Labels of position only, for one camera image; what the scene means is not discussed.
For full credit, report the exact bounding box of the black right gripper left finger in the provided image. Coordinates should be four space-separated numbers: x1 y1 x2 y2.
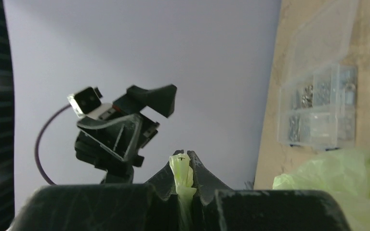
13 164 180 231

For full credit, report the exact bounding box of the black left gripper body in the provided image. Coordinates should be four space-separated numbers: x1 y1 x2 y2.
75 108 159 184

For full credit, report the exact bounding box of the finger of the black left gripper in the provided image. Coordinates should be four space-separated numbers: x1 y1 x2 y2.
113 84 177 118
77 114 143 161

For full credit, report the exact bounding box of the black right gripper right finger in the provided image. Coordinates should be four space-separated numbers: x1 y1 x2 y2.
187 151 351 231

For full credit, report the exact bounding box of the green plastic bag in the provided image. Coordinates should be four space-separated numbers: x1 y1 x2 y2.
169 149 370 231

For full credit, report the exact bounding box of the clear plastic screw box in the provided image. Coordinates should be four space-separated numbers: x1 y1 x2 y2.
277 0 358 151

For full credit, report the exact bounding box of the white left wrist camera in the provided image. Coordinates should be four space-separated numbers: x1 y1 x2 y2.
67 87 113 120

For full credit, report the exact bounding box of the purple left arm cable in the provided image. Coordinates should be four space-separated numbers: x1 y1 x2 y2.
34 103 74 186

